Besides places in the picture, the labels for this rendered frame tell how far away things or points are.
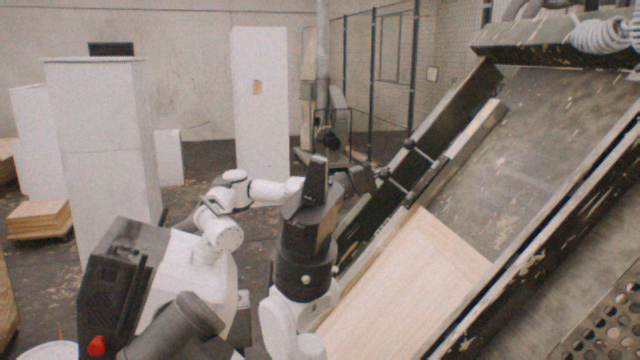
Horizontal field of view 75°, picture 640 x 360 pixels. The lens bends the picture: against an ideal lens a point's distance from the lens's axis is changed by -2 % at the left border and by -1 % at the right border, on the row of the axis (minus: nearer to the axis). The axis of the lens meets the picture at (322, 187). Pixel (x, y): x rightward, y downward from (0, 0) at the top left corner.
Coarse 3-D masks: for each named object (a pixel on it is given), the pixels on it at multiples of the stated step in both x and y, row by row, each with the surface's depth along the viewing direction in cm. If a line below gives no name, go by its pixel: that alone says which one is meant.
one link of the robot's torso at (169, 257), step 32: (128, 224) 93; (160, 224) 100; (96, 256) 77; (128, 256) 80; (160, 256) 85; (192, 256) 90; (224, 256) 96; (96, 288) 79; (128, 288) 80; (160, 288) 78; (192, 288) 81; (224, 288) 84; (96, 320) 81; (128, 320) 82; (224, 320) 84; (96, 352) 80
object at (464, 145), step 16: (480, 112) 126; (496, 112) 123; (480, 128) 123; (464, 144) 124; (464, 160) 125; (448, 176) 126; (432, 192) 127; (400, 208) 131; (416, 208) 127; (400, 224) 128; (384, 240) 128; (368, 256) 130; (352, 272) 132; (336, 304) 132; (320, 320) 132
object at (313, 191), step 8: (312, 160) 52; (320, 160) 52; (312, 168) 52; (320, 168) 52; (312, 176) 53; (320, 176) 52; (304, 184) 54; (312, 184) 53; (320, 184) 53; (304, 192) 54; (312, 192) 54; (320, 192) 53; (304, 200) 54; (312, 200) 54; (320, 200) 54
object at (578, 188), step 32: (608, 160) 77; (576, 192) 78; (608, 192) 77; (544, 224) 81; (576, 224) 78; (512, 256) 82; (544, 256) 79; (480, 288) 83; (512, 288) 80; (448, 320) 85; (480, 320) 80; (416, 352) 87; (448, 352) 81
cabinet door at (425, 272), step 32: (416, 224) 123; (384, 256) 127; (416, 256) 115; (448, 256) 104; (480, 256) 96; (352, 288) 130; (384, 288) 118; (416, 288) 107; (448, 288) 98; (352, 320) 121; (384, 320) 110; (416, 320) 100; (352, 352) 112; (384, 352) 103
